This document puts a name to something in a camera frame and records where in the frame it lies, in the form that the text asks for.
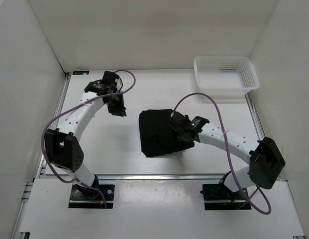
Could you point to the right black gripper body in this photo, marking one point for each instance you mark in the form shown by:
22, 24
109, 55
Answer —
181, 137

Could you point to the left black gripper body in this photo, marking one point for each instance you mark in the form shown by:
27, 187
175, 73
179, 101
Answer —
116, 105

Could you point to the black shorts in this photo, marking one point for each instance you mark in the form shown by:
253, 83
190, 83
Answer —
156, 136

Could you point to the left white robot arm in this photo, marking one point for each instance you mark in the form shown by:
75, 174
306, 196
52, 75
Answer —
62, 145

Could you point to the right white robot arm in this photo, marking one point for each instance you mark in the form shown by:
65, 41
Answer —
265, 161

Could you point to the white plastic basket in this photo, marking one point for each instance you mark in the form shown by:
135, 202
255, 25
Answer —
228, 76

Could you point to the aluminium right rail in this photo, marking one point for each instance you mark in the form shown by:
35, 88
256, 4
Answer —
286, 120

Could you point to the aluminium rail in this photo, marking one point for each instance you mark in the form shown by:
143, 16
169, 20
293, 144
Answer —
160, 176
40, 165
286, 120

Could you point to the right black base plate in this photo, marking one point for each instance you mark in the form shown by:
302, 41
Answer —
217, 198

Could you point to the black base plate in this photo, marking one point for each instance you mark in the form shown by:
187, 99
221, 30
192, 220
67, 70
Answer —
217, 198
81, 198

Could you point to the aluminium front rail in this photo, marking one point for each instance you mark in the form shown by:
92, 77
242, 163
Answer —
160, 176

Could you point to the aluminium left rail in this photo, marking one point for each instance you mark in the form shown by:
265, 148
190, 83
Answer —
40, 165

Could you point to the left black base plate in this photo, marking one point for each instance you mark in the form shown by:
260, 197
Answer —
81, 198

